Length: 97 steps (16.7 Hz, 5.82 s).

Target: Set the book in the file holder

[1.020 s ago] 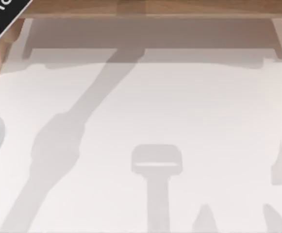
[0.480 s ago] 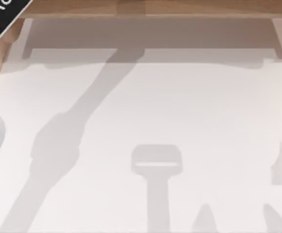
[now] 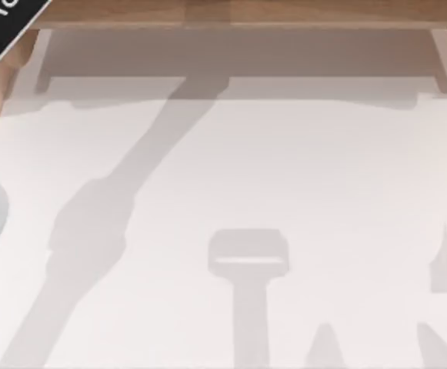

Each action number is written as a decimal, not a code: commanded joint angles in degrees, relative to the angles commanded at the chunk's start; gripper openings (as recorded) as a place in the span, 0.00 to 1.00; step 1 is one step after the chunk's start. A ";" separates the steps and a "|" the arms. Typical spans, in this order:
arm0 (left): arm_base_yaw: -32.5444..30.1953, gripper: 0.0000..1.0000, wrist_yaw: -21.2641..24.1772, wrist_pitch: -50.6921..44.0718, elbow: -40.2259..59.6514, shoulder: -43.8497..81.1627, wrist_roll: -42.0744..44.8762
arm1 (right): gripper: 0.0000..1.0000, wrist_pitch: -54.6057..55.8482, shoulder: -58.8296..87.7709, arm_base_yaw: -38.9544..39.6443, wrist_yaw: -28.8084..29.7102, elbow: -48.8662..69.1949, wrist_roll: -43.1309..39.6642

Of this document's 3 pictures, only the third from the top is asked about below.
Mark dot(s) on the wooden open shelf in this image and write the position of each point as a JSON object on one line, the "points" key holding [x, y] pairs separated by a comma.
{"points": [[269, 12]]}

